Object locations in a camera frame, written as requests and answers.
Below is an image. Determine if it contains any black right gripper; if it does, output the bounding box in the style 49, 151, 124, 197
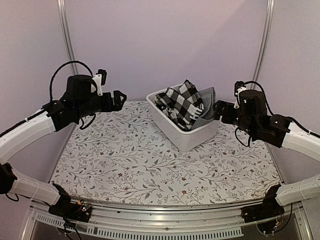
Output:
213, 100, 257, 137

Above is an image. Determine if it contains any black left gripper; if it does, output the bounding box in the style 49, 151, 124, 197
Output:
75, 89, 127, 119

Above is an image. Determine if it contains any black white checkered shirt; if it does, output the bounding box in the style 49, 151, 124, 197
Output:
154, 80, 205, 132

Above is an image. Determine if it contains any white plastic bin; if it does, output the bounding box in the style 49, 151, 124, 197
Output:
146, 89, 221, 152

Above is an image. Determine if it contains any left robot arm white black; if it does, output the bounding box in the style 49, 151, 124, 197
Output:
0, 70, 127, 217

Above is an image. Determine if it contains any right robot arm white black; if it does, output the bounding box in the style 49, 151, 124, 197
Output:
213, 87, 320, 218

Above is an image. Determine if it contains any grey long sleeve shirt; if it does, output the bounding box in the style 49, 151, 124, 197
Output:
191, 86, 216, 130

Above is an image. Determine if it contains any floral patterned table mat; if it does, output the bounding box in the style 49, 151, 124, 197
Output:
51, 101, 282, 206

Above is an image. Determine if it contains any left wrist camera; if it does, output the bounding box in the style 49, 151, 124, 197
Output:
91, 69, 108, 97

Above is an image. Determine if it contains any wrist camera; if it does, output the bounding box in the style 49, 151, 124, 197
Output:
91, 69, 108, 97
234, 81, 248, 109

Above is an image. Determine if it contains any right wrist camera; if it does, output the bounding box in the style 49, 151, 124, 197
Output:
234, 81, 248, 109

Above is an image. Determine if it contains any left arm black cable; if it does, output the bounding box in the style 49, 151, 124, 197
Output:
48, 60, 97, 130

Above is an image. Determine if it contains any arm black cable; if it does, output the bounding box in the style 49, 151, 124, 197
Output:
48, 60, 97, 130
234, 80, 320, 148

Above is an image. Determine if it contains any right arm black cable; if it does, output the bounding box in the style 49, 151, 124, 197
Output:
234, 80, 320, 148

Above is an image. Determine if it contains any left aluminium frame post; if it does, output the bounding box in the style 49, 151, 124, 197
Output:
57, 0, 76, 61

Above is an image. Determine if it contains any aluminium frame post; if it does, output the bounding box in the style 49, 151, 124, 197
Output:
57, 0, 76, 61
252, 0, 275, 82

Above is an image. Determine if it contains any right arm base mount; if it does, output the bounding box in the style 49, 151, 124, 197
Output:
241, 184, 285, 223

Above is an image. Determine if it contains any right aluminium frame post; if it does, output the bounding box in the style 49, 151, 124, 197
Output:
252, 0, 275, 82

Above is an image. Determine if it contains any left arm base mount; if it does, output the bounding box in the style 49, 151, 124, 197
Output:
48, 183, 92, 223

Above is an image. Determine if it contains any aluminium front rail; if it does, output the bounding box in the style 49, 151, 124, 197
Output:
21, 200, 320, 240

